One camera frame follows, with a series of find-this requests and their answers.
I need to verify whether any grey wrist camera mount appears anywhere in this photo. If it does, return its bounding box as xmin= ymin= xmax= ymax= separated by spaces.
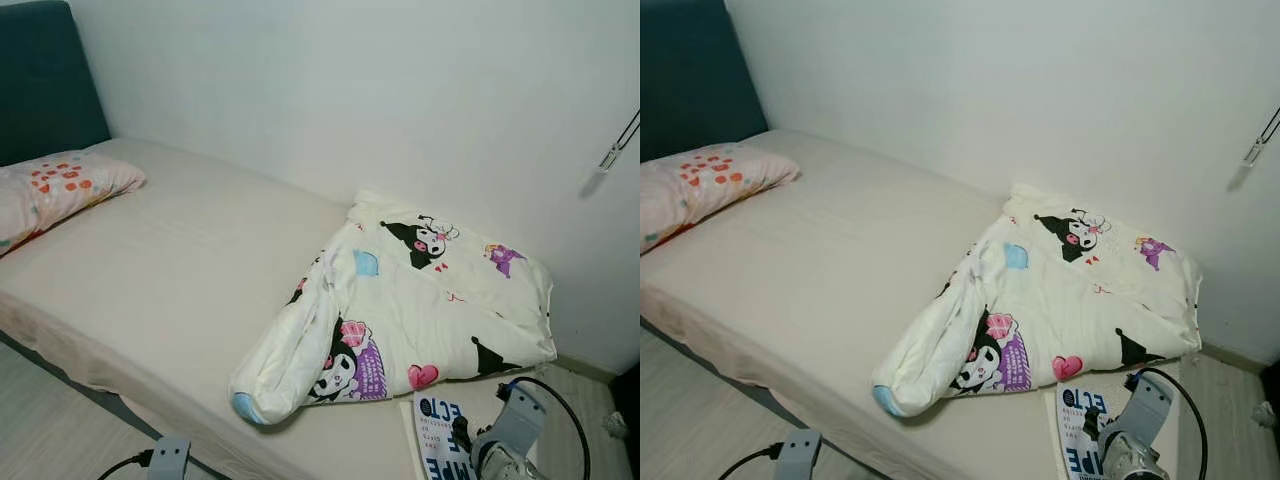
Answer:
xmin=470 ymin=384 xmax=548 ymax=471
xmin=147 ymin=435 xmax=193 ymax=480
xmin=774 ymin=429 xmax=824 ymax=480
xmin=1100 ymin=373 xmax=1175 ymax=466

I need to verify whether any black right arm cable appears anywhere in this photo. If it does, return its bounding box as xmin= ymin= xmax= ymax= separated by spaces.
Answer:
xmin=503 ymin=374 xmax=593 ymax=480
xmin=1128 ymin=366 xmax=1209 ymax=480

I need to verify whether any pink patterned pillow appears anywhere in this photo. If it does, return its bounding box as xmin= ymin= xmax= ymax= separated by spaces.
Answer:
xmin=640 ymin=141 xmax=802 ymax=254
xmin=0 ymin=149 xmax=149 ymax=258

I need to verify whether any beige mattress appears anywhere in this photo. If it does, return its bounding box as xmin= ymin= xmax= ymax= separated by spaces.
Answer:
xmin=640 ymin=127 xmax=1206 ymax=480
xmin=0 ymin=136 xmax=563 ymax=480

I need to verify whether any cream cartoon print quilt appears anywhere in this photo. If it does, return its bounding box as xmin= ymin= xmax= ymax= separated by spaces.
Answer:
xmin=227 ymin=187 xmax=559 ymax=428
xmin=871 ymin=182 xmax=1204 ymax=419

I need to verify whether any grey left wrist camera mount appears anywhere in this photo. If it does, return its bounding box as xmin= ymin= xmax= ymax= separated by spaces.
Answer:
xmin=774 ymin=429 xmax=824 ymax=480
xmin=147 ymin=435 xmax=193 ymax=480

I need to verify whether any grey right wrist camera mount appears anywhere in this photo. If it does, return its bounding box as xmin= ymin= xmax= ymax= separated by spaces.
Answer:
xmin=470 ymin=384 xmax=548 ymax=471
xmin=1100 ymin=373 xmax=1175 ymax=466

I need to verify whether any dark blue bed base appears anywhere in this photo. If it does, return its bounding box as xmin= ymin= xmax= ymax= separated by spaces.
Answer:
xmin=640 ymin=318 xmax=801 ymax=421
xmin=0 ymin=328 xmax=236 ymax=480

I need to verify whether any blue upholstered headboard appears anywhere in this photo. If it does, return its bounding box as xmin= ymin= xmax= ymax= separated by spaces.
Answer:
xmin=0 ymin=0 xmax=113 ymax=169
xmin=640 ymin=0 xmax=773 ymax=164

